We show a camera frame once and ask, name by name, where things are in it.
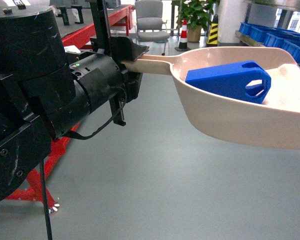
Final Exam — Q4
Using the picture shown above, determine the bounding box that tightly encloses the red table frame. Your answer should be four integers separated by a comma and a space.
5, 4, 133, 214

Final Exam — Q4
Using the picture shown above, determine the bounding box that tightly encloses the black white box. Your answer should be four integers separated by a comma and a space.
71, 5, 84, 24

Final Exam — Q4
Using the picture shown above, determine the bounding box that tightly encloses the red white traffic cone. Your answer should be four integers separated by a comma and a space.
175, 20, 190, 52

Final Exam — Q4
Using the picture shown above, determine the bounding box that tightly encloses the steel shelf rack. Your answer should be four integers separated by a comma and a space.
235, 0, 300, 65

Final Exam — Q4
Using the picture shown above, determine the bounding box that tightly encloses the blue plastic part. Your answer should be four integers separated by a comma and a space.
185, 60, 272, 104

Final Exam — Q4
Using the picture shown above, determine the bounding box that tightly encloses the black cable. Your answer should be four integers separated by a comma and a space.
38, 87, 128, 240

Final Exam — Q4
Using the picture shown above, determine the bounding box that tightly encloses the grey office chair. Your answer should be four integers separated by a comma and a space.
134, 0, 170, 56

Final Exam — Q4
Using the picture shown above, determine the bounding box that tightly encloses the beige plastic scoop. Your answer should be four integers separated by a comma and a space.
124, 46, 300, 150

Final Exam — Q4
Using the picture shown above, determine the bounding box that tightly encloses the green potted plant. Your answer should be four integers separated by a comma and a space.
176, 0, 220, 43

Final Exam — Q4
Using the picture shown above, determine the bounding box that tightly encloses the yellow black traffic cone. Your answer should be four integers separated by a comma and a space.
206, 14, 219, 47

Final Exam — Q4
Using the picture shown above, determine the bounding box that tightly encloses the black canister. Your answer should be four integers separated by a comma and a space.
59, 5, 70, 26

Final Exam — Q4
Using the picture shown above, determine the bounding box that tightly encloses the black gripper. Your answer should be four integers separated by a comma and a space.
72, 36, 150, 126

